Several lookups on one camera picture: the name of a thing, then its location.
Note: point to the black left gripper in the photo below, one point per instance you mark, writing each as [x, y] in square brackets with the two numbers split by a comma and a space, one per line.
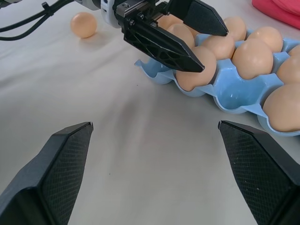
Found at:
[140, 10]

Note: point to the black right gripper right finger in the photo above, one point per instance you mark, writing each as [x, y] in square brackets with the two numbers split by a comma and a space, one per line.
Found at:
[264, 173]

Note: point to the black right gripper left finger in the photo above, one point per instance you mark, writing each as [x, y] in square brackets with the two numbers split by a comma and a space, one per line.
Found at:
[47, 178]

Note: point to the beige egg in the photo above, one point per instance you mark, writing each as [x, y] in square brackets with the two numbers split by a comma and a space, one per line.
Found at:
[83, 24]
[253, 59]
[167, 21]
[295, 51]
[219, 48]
[181, 35]
[267, 37]
[236, 27]
[283, 107]
[199, 79]
[289, 70]

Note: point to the light blue egg tray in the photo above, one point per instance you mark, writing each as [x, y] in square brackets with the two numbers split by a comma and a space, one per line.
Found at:
[236, 90]

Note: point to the red cloth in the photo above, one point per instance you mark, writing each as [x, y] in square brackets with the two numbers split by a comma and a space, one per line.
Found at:
[279, 9]

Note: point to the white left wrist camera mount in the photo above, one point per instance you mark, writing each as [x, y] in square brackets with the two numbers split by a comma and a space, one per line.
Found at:
[108, 18]

